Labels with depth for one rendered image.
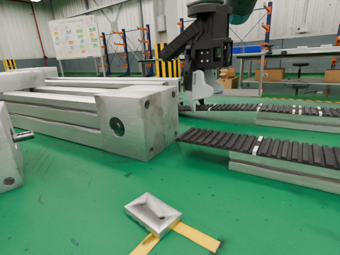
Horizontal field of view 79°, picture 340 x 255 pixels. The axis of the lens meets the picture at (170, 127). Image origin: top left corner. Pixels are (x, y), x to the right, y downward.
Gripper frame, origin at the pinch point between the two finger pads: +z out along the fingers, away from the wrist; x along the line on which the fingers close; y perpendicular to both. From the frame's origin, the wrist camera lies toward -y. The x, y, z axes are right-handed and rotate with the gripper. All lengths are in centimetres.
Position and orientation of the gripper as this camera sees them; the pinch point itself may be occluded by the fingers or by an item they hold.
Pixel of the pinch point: (196, 104)
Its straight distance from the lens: 49.9
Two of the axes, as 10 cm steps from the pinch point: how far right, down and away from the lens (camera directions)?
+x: 5.2, -3.0, 8.0
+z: 0.5, 9.4, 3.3
